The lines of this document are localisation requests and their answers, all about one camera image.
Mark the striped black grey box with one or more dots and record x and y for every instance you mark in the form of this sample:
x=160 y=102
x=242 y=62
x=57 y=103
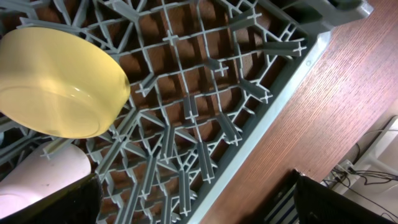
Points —
x=280 y=207

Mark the pink cup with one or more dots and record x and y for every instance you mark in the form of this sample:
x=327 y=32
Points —
x=37 y=177

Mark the yellow bowl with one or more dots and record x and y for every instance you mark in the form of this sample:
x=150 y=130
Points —
x=59 y=84

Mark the grey dishwasher rack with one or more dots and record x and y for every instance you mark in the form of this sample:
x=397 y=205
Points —
x=207 y=80

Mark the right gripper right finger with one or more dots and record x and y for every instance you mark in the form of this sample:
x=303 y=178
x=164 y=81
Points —
x=316 y=204

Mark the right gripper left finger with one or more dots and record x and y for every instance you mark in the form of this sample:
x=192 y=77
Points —
x=79 y=202

